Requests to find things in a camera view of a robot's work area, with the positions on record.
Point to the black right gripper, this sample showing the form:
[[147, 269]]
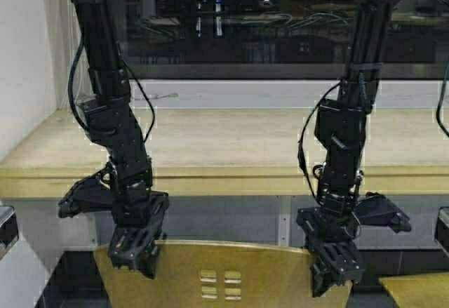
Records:
[[330, 238]]

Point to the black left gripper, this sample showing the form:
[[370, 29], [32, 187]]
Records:
[[139, 222]]

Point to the yellow wooden chair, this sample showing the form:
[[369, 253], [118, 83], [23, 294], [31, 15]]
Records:
[[420, 290], [219, 274]]

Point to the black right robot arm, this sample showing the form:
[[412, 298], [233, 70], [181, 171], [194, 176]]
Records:
[[341, 123]]

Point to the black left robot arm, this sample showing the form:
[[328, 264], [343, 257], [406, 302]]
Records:
[[124, 186]]

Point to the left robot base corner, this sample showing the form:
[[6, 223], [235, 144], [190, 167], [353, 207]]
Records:
[[9, 229]]

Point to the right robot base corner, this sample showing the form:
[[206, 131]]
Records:
[[441, 234]]

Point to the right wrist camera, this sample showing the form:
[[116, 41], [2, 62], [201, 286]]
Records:
[[377, 210]]

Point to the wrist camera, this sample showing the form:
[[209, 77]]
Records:
[[377, 210], [87, 195]]

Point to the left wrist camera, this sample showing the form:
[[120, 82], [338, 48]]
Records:
[[87, 195]]

